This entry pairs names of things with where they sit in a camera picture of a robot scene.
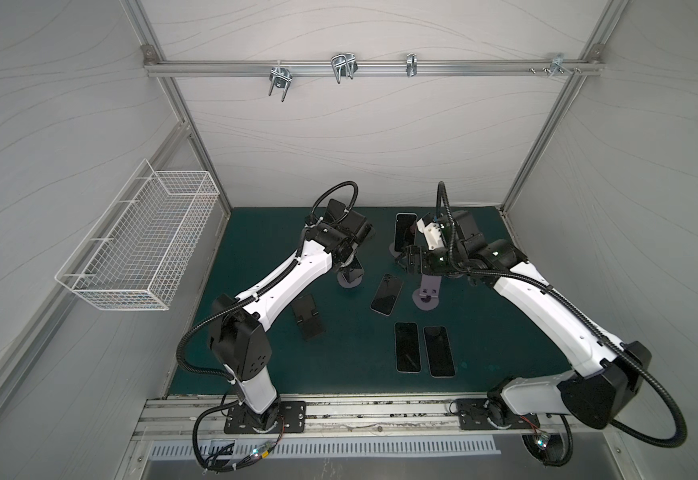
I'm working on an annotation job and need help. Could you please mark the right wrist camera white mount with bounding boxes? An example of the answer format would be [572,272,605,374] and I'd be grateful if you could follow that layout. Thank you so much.
[416,218,446,251]

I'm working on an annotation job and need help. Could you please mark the teal-edged phone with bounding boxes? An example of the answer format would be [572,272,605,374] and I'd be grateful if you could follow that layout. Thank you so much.
[395,322,422,373]

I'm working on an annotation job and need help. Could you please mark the white wire basket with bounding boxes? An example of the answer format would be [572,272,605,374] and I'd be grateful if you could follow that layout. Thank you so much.
[55,160,219,311]

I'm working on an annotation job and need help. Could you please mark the purple-edged phone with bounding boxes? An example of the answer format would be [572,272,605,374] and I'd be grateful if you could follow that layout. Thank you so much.
[424,326,456,378]

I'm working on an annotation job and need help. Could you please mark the black stand left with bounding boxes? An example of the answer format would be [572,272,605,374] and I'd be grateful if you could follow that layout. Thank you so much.
[292,294,326,341]

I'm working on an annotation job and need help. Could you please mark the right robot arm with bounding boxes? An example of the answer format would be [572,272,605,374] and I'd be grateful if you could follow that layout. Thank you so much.
[395,210,688,448]

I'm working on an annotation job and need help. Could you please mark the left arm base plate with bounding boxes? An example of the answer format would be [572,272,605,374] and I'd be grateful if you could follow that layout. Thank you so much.
[224,399,306,434]

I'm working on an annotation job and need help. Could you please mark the pink-edged phone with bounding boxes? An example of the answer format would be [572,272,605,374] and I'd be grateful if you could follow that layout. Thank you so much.
[370,274,404,316]

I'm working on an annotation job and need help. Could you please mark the metal u-bolt clamp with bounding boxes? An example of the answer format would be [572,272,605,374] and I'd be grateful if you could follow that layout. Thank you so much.
[330,53,358,84]
[268,66,293,102]

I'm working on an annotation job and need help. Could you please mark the purple stand right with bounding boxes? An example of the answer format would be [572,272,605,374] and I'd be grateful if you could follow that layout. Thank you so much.
[412,274,442,311]

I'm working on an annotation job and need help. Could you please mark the metal U-bolt clamp centre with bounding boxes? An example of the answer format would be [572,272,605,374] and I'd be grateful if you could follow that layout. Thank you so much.
[330,53,358,84]

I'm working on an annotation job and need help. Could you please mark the phone on black back stand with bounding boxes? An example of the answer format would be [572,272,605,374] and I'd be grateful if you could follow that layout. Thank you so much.
[323,198,347,224]

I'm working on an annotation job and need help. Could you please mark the metal bracket right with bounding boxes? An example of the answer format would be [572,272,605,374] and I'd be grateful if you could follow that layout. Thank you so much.
[528,53,582,78]

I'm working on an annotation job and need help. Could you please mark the aluminium cross rail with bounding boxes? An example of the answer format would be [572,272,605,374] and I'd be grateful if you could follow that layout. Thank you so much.
[145,57,606,78]

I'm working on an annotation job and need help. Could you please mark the right base cable bundle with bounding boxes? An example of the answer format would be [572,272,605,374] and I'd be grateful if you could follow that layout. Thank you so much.
[519,413,577,468]

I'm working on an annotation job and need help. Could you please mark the phone on back-right purple stand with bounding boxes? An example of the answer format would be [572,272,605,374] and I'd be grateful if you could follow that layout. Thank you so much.
[392,212,418,253]

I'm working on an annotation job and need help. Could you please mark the metal clamp small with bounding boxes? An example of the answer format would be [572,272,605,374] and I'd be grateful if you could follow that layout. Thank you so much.
[406,53,418,78]

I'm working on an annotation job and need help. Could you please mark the left base cable bundle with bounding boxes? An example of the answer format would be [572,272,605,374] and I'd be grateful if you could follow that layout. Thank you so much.
[191,401,287,474]

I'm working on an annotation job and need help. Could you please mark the slotted cable duct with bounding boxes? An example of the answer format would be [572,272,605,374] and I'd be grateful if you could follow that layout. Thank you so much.
[148,434,502,461]

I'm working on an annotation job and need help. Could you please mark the base cable bundle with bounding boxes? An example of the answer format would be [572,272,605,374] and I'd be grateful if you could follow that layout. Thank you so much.
[519,413,577,468]
[191,401,287,474]

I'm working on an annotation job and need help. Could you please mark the metal U-bolt clamp left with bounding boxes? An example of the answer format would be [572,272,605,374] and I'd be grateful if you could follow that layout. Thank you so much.
[268,66,293,102]

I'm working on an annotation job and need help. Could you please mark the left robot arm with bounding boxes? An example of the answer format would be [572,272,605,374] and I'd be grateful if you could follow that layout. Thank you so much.
[176,200,372,431]

